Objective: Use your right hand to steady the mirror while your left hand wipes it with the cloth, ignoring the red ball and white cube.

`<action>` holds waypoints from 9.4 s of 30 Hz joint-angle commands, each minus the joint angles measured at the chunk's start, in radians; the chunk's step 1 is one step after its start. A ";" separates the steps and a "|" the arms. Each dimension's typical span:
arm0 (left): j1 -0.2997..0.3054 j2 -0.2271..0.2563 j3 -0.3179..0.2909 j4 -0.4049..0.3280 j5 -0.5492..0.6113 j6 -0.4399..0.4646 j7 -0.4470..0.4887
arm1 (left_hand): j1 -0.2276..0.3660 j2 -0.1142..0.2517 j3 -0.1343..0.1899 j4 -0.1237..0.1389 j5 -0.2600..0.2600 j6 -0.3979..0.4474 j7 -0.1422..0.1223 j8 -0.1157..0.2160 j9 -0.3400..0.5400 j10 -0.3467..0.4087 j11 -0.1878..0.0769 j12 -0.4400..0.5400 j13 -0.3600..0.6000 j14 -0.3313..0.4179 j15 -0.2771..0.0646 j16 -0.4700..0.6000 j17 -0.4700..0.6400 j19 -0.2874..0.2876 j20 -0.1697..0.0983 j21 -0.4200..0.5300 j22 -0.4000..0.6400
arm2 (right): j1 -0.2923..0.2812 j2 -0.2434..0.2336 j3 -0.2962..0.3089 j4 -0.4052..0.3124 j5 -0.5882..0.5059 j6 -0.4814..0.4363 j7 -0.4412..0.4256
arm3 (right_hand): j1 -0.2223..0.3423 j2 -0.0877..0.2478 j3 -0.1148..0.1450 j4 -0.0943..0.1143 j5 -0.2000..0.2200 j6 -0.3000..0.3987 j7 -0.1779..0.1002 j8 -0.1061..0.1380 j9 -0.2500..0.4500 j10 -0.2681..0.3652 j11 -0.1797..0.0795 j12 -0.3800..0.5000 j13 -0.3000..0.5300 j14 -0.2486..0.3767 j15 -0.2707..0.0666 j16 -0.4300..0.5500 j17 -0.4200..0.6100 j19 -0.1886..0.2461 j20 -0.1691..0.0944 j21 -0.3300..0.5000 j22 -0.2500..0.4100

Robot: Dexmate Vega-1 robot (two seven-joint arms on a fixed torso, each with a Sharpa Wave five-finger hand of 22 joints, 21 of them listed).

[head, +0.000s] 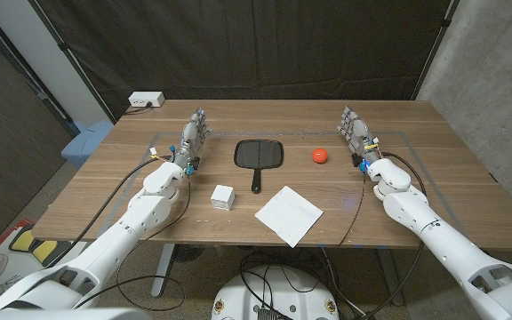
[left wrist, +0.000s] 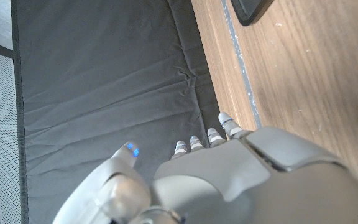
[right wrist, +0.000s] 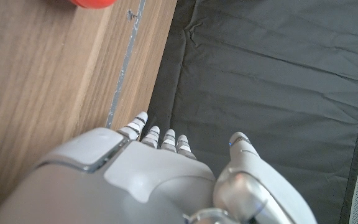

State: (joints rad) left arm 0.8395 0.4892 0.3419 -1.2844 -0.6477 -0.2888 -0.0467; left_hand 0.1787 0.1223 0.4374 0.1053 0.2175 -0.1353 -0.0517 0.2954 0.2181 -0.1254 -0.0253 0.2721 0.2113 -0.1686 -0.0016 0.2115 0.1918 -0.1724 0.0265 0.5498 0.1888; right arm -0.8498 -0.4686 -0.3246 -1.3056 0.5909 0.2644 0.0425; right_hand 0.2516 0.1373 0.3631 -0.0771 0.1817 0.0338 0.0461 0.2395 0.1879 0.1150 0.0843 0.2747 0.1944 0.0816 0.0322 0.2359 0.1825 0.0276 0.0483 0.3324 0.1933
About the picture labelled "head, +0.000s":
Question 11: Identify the white robot torso edge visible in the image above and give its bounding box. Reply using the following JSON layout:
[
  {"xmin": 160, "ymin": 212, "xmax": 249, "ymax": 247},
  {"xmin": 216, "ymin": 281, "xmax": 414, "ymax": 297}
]
[{"xmin": 0, "ymin": 307, "xmax": 153, "ymax": 320}]

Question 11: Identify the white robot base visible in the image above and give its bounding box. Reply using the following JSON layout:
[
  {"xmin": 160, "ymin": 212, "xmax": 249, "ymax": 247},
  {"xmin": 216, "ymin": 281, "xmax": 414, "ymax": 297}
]
[{"xmin": 211, "ymin": 265, "xmax": 340, "ymax": 320}]

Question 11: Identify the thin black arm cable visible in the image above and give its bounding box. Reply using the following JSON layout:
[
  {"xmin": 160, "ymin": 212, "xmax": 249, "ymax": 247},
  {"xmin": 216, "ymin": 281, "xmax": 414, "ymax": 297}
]
[
  {"xmin": 336, "ymin": 171, "xmax": 366, "ymax": 249},
  {"xmin": 116, "ymin": 175, "xmax": 193, "ymax": 312}
]

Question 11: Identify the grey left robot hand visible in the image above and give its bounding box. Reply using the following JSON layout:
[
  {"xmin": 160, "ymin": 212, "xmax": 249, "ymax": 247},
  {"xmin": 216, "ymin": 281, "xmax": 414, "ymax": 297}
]
[{"xmin": 172, "ymin": 106, "xmax": 213, "ymax": 168}]

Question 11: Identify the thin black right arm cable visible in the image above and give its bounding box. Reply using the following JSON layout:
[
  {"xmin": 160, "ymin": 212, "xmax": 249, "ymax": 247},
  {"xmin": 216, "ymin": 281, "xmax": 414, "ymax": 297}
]
[{"xmin": 336, "ymin": 171, "xmax": 366, "ymax": 249}]

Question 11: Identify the white power strip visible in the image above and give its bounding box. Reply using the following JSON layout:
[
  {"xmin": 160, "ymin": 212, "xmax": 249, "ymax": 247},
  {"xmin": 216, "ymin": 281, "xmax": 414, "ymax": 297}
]
[{"xmin": 127, "ymin": 91, "xmax": 166, "ymax": 108}]

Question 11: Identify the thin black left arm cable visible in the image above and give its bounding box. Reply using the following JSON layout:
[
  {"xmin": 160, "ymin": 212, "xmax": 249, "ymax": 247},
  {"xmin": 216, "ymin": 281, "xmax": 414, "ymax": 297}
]
[{"xmin": 116, "ymin": 175, "xmax": 193, "ymax": 312}]

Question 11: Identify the black ribbed round object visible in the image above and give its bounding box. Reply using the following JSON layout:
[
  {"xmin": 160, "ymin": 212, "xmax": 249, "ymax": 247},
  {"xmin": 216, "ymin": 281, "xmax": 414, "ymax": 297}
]
[{"xmin": 171, "ymin": 244, "xmax": 204, "ymax": 264}]

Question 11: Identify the white paper sheet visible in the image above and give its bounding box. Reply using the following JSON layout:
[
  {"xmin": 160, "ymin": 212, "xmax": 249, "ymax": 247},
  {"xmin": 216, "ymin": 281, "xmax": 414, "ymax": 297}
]
[{"xmin": 254, "ymin": 185, "xmax": 324, "ymax": 249}]

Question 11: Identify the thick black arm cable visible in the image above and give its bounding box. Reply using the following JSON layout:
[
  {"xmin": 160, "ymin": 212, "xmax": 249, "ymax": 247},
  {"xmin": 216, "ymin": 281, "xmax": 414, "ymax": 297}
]
[
  {"xmin": 353, "ymin": 150, "xmax": 428, "ymax": 320},
  {"xmin": 42, "ymin": 153, "xmax": 177, "ymax": 270}
]

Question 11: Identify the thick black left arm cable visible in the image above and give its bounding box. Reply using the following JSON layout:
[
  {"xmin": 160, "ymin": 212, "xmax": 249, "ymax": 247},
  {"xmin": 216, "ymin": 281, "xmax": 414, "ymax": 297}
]
[{"xmin": 42, "ymin": 153, "xmax": 177, "ymax": 270}]

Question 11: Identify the yellow and black floor item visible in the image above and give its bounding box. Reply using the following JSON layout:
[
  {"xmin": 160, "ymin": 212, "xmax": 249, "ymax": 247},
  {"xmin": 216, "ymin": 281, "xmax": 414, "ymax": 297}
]
[{"xmin": 7, "ymin": 224, "xmax": 73, "ymax": 268}]

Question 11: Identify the black hand mirror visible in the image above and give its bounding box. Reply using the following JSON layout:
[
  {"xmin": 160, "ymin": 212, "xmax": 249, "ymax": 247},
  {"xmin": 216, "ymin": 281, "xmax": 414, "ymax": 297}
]
[{"xmin": 233, "ymin": 139, "xmax": 285, "ymax": 195}]

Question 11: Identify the light blue bin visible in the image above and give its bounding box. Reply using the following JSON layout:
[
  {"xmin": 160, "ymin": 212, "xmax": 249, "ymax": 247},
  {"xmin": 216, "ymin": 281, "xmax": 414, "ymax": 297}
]
[{"xmin": 60, "ymin": 119, "xmax": 116, "ymax": 171}]

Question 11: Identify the white cube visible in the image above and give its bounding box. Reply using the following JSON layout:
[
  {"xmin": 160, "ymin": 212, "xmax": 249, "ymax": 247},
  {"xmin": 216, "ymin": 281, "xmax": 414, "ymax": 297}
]
[{"xmin": 210, "ymin": 184, "xmax": 236, "ymax": 212}]

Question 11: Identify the black backdrop curtain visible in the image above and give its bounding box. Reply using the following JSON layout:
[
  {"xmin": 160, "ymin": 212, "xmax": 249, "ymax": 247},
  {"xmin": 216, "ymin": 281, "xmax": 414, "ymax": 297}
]
[{"xmin": 28, "ymin": 0, "xmax": 460, "ymax": 121}]

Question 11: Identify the black backdrop stand pole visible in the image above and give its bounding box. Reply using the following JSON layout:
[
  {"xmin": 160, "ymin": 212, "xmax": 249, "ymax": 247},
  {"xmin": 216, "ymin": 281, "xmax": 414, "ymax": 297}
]
[
  {"xmin": 28, "ymin": 0, "xmax": 117, "ymax": 124},
  {"xmin": 411, "ymin": 0, "xmax": 460, "ymax": 102}
]

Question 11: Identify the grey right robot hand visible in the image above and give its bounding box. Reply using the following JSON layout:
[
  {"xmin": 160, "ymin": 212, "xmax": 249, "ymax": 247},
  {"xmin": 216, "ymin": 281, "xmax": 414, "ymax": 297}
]
[{"xmin": 336, "ymin": 105, "xmax": 382, "ymax": 164}]

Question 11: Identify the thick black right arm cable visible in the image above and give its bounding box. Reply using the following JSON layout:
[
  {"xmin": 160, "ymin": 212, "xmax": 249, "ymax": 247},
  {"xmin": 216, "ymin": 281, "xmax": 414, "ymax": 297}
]
[{"xmin": 353, "ymin": 150, "xmax": 428, "ymax": 320}]

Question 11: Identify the white floor mat red edge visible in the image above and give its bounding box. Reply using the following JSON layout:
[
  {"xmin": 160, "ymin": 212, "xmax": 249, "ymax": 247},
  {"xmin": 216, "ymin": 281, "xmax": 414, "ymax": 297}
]
[{"xmin": 0, "ymin": 217, "xmax": 91, "ymax": 290}]

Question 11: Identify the grey table leg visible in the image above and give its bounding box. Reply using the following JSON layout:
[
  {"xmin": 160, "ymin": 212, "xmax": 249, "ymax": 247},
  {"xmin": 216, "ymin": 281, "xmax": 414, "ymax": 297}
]
[
  {"xmin": 375, "ymin": 248, "xmax": 406, "ymax": 308},
  {"xmin": 151, "ymin": 243, "xmax": 177, "ymax": 298}
]

